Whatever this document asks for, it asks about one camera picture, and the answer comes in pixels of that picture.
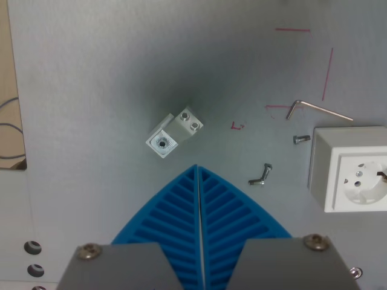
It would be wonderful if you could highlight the aluminium corner bracket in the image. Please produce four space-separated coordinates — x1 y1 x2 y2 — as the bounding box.
145 112 181 160

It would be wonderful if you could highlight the thin grey cable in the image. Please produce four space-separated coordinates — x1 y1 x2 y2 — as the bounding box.
0 97 19 111
0 123 25 160

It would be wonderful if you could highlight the aluminium block with two holes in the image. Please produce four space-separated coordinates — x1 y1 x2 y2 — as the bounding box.
167 105 206 143

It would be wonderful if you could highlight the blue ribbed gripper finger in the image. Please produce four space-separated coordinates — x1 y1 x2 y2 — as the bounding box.
197 165 364 290
56 164 207 290

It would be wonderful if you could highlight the metal hex key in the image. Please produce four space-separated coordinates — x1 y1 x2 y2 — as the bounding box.
285 99 354 121

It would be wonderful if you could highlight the white wall power socket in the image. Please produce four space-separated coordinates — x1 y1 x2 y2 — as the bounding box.
307 126 387 214

